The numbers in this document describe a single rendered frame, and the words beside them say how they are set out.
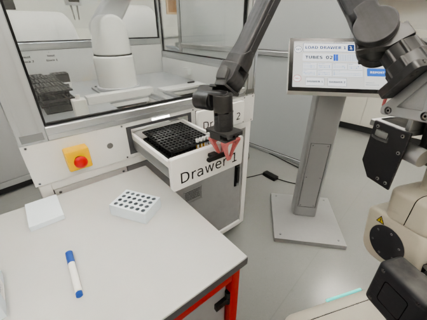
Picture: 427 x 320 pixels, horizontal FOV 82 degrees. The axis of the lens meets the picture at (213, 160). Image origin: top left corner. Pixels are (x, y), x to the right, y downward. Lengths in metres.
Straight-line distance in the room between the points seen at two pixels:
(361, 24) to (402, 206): 0.46
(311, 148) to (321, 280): 0.77
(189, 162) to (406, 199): 0.58
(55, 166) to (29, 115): 0.18
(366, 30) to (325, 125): 1.04
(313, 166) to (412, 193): 0.99
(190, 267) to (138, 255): 0.14
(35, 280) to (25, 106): 0.47
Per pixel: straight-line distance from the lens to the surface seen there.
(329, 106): 1.58
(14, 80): 0.89
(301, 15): 2.46
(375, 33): 0.61
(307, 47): 1.54
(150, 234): 0.73
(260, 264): 1.64
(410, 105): 0.60
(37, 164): 0.96
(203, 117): 1.13
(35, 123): 0.92
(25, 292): 0.73
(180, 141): 0.89
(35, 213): 0.91
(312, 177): 1.77
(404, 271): 0.79
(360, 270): 1.81
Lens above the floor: 1.27
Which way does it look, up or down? 29 degrees down
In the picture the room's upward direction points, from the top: straight up
